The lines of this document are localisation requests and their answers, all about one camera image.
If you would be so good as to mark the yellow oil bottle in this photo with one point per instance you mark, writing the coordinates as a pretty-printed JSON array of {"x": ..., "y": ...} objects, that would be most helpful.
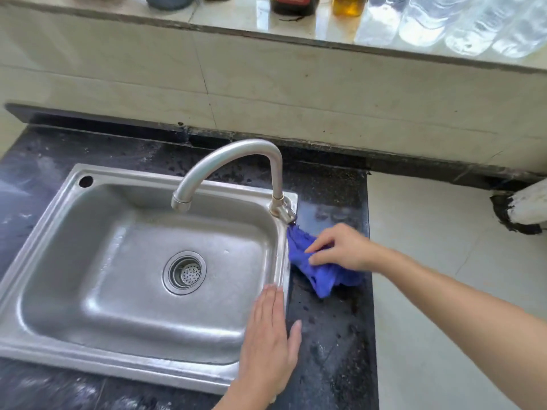
[{"x": 349, "y": 5}]

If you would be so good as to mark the person's left thumb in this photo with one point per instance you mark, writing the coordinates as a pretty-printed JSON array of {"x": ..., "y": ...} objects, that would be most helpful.
[{"x": 295, "y": 339}]

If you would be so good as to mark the person's left hand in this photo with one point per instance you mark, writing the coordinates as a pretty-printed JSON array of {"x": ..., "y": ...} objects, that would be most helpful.
[{"x": 267, "y": 345}]

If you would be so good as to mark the white pipe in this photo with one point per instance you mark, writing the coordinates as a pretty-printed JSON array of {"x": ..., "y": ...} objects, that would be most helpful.
[{"x": 530, "y": 204}]

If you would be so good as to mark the round steel drain strainer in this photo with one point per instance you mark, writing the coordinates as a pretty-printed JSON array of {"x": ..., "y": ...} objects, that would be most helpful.
[{"x": 184, "y": 273}]

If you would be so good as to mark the grey-blue bowl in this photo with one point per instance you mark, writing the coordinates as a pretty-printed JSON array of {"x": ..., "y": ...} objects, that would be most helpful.
[{"x": 169, "y": 0}]

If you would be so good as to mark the dark sauce bottle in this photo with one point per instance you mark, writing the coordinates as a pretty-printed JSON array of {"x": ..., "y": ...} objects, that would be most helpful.
[{"x": 295, "y": 4}]

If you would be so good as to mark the blue cleaning cloth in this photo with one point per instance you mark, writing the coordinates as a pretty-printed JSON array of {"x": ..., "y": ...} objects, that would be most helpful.
[{"x": 322, "y": 279}]

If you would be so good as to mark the person's right thumb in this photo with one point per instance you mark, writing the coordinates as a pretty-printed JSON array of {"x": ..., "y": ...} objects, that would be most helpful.
[{"x": 321, "y": 260}]

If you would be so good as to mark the stainless steel sink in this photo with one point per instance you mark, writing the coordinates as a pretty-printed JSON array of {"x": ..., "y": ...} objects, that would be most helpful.
[{"x": 85, "y": 268}]

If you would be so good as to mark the person's left forearm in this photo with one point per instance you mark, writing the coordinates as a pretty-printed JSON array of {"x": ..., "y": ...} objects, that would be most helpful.
[{"x": 245, "y": 399}]

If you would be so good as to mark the clear plastic bottle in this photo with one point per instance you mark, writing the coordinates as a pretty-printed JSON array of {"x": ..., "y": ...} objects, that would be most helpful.
[
  {"x": 523, "y": 36},
  {"x": 478, "y": 31},
  {"x": 380, "y": 21},
  {"x": 431, "y": 19}
]

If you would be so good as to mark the person's right forearm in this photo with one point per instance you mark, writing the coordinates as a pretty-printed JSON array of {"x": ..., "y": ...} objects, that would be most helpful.
[{"x": 461, "y": 320}]

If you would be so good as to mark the curved steel faucet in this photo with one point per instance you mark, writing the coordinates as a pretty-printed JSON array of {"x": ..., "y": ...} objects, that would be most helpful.
[{"x": 230, "y": 150}]

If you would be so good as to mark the person's right hand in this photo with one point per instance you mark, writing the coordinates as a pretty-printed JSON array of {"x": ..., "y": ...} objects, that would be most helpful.
[{"x": 352, "y": 251}]

